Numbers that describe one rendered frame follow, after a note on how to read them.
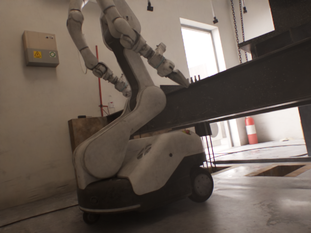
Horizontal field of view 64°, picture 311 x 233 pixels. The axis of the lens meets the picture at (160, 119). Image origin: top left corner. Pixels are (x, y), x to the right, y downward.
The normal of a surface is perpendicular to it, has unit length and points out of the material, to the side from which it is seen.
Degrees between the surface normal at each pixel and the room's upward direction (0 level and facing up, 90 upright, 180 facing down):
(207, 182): 90
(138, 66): 91
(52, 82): 90
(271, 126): 90
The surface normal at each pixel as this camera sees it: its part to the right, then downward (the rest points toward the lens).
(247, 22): -0.77, 0.08
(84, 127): 0.62, -0.16
